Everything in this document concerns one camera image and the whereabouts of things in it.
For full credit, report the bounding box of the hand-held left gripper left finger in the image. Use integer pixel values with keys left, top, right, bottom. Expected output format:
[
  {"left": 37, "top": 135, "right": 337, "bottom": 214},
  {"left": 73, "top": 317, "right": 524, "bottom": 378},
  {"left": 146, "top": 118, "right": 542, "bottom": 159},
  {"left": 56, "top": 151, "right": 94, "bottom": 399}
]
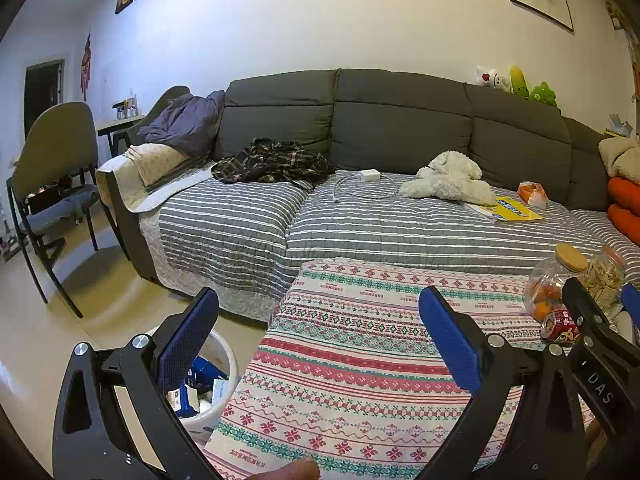
[{"left": 52, "top": 287, "right": 221, "bottom": 480}]

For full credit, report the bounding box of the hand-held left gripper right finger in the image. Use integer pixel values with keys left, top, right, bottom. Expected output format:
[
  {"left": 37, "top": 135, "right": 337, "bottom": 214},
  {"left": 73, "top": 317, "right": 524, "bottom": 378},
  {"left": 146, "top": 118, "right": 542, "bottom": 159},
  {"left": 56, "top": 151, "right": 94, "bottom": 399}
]
[{"left": 412, "top": 285, "right": 601, "bottom": 480}]

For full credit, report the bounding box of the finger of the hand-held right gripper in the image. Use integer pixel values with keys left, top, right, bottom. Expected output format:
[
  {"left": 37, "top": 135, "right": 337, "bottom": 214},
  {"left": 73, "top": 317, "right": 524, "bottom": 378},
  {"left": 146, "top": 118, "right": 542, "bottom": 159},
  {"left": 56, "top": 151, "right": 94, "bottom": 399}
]
[
  {"left": 620, "top": 284, "right": 640, "bottom": 333},
  {"left": 561, "top": 276, "right": 603, "bottom": 358}
]

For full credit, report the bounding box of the white round waste bin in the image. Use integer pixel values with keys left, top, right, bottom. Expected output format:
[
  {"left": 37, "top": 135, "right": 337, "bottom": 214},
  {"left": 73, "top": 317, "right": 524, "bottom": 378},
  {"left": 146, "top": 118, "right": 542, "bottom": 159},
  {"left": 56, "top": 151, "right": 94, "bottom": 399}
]
[{"left": 145, "top": 327, "right": 240, "bottom": 446}]

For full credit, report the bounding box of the person's left hand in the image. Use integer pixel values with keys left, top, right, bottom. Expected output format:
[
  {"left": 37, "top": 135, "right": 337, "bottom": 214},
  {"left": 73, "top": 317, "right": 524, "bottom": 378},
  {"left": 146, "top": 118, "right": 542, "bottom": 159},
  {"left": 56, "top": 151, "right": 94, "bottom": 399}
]
[{"left": 257, "top": 459, "right": 322, "bottom": 480}]

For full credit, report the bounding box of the red drink can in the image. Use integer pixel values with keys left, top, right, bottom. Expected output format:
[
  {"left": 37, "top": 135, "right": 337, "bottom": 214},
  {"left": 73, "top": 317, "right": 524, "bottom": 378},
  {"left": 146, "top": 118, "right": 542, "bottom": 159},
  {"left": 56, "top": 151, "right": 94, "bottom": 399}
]
[{"left": 540, "top": 308, "right": 581, "bottom": 345}]

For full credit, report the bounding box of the glass jar with cork lid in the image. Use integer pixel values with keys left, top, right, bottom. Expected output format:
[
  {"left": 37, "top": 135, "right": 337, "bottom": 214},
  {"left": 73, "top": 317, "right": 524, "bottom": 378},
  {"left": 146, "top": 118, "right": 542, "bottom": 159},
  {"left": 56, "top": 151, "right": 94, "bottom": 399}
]
[{"left": 522, "top": 242, "right": 590, "bottom": 323}]

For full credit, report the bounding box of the clear jar of crackers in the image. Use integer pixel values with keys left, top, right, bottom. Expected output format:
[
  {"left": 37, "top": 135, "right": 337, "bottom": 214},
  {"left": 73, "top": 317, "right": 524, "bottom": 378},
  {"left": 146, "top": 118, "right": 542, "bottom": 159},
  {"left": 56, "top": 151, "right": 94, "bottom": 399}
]
[{"left": 582, "top": 245, "right": 627, "bottom": 318}]

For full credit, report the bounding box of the blue white packet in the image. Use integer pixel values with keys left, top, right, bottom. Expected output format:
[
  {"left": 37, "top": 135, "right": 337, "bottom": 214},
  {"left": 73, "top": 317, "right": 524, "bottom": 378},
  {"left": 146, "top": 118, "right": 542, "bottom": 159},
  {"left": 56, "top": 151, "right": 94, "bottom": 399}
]
[{"left": 167, "top": 380, "right": 201, "bottom": 418}]

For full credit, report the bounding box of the orange cushion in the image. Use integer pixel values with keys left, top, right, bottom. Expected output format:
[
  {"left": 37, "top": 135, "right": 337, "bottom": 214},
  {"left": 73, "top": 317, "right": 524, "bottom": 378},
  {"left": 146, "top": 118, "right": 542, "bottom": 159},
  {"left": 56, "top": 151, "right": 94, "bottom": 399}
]
[
  {"left": 607, "top": 176, "right": 640, "bottom": 218},
  {"left": 606, "top": 202, "right": 640, "bottom": 247}
]

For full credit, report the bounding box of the patterned red green tablecloth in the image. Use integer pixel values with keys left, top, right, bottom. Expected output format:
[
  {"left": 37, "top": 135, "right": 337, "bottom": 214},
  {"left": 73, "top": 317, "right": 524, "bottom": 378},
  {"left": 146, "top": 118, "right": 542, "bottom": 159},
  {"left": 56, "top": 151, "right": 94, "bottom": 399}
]
[{"left": 202, "top": 257, "right": 601, "bottom": 480}]

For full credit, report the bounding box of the grey white striped sofa cover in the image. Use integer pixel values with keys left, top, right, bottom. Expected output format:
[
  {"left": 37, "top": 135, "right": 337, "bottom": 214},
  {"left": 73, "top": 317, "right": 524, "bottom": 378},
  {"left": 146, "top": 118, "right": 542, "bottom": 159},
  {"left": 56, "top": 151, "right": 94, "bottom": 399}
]
[{"left": 137, "top": 167, "right": 640, "bottom": 321}]

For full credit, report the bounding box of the yellow book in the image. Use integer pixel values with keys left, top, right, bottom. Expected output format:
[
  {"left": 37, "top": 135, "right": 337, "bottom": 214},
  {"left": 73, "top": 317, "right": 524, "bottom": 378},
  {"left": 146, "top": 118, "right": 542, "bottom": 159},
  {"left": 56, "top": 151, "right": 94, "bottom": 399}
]
[{"left": 465, "top": 195, "right": 545, "bottom": 223}]

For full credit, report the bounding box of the orange snack bag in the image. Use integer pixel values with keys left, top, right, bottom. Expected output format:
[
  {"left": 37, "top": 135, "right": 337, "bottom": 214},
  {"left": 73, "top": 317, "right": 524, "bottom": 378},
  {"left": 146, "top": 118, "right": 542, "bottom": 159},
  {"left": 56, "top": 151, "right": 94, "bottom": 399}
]
[{"left": 517, "top": 181, "right": 549, "bottom": 209}]

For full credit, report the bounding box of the cream fleece blanket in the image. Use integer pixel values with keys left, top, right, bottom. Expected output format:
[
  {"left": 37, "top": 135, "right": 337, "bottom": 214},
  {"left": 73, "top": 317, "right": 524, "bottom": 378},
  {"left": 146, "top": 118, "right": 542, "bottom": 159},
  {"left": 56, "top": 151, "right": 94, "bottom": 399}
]
[{"left": 598, "top": 136, "right": 640, "bottom": 186}]

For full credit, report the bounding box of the cream quilted pad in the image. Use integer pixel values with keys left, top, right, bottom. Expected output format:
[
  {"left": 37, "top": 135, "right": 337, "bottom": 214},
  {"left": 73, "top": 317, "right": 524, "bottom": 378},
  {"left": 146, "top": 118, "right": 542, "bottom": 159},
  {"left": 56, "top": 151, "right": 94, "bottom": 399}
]
[{"left": 95, "top": 152, "right": 216, "bottom": 213}]

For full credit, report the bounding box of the white plush dog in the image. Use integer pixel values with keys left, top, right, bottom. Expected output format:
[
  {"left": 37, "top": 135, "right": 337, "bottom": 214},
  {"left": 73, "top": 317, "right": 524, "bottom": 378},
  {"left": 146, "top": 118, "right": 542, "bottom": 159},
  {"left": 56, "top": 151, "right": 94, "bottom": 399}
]
[{"left": 400, "top": 150, "right": 498, "bottom": 206}]

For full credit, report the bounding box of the light blue tissue box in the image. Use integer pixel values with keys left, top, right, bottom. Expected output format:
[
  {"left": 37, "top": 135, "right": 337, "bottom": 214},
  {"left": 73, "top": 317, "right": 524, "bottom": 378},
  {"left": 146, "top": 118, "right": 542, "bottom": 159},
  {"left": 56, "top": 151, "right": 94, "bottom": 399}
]
[{"left": 604, "top": 114, "right": 633, "bottom": 138}]

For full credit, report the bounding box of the cream floral pillow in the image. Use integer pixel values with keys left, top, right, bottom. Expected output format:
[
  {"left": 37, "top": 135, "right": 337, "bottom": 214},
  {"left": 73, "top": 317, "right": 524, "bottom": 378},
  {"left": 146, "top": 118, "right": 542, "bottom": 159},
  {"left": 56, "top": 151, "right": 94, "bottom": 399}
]
[{"left": 129, "top": 142, "right": 193, "bottom": 186}]

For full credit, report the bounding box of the dark plaid shirt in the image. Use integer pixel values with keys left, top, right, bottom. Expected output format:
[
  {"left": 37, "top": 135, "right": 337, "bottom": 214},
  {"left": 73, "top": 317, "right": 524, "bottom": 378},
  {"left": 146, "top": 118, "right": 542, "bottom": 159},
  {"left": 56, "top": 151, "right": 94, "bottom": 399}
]
[{"left": 211, "top": 137, "right": 335, "bottom": 192}]

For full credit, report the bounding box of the dark bag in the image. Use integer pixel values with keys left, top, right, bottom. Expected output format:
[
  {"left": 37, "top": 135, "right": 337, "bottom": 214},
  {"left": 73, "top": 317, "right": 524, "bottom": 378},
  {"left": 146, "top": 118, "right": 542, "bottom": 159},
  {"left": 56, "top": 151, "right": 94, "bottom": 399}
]
[{"left": 25, "top": 175, "right": 76, "bottom": 211}]

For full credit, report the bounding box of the purple blanket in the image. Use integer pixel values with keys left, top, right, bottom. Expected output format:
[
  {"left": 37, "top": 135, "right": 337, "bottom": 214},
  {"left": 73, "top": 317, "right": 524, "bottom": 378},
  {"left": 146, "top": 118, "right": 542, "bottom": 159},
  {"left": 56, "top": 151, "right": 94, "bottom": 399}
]
[{"left": 136, "top": 90, "right": 226, "bottom": 157}]

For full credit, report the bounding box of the wooden side table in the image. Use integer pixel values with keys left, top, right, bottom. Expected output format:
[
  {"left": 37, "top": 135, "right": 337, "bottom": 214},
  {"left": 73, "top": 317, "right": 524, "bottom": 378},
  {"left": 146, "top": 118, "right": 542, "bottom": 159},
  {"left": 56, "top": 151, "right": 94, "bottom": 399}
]
[{"left": 96, "top": 115, "right": 146, "bottom": 158}]

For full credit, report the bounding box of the grey fabric sofa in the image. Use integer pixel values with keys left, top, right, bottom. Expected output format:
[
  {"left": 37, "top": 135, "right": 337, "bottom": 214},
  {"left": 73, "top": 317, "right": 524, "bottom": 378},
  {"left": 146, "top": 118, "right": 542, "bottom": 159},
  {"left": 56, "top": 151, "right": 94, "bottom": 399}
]
[{"left": 107, "top": 67, "right": 640, "bottom": 281}]

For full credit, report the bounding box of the yellow corn plush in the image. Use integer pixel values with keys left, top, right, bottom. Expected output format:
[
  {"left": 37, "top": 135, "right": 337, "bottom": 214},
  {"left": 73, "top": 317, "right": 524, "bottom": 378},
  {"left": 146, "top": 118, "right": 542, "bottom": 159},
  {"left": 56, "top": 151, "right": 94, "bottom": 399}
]
[{"left": 509, "top": 65, "right": 530, "bottom": 97}]

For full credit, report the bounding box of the grey padded chair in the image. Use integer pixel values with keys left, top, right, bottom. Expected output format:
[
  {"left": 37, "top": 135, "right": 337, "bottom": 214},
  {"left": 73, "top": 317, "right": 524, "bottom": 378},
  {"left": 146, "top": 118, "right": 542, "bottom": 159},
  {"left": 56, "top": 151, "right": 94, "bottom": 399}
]
[
  {"left": 130, "top": 85, "right": 192, "bottom": 146},
  {"left": 6, "top": 101, "right": 132, "bottom": 318}
]

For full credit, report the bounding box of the small bottles set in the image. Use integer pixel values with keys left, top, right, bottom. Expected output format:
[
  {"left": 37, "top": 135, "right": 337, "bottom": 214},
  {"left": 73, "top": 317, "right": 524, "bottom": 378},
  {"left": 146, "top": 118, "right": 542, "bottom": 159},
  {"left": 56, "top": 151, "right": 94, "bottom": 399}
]
[{"left": 112, "top": 95, "right": 138, "bottom": 121}]

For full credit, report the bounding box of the white plush bear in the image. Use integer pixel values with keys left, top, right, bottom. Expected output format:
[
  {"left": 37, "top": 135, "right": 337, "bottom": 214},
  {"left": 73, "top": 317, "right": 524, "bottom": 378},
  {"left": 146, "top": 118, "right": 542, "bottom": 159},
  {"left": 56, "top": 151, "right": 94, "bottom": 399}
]
[{"left": 474, "top": 65, "right": 511, "bottom": 92}]

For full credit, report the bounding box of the dark door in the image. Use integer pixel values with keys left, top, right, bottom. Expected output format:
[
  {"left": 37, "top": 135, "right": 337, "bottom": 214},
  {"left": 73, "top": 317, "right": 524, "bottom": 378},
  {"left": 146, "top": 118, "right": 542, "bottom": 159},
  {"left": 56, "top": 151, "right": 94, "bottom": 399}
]
[{"left": 24, "top": 58, "right": 66, "bottom": 141}]

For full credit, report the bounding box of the white charging cable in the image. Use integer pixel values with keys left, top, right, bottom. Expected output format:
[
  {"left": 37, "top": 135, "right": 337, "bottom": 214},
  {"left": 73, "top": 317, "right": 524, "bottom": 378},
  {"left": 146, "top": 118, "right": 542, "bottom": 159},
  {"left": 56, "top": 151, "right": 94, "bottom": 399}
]
[{"left": 332, "top": 172, "right": 401, "bottom": 203}]

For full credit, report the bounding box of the red wall hanging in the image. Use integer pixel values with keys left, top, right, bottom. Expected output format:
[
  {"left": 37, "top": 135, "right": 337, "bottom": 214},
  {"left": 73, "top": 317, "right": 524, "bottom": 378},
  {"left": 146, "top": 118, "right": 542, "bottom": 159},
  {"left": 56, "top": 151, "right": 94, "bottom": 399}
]
[{"left": 80, "top": 32, "right": 93, "bottom": 103}]

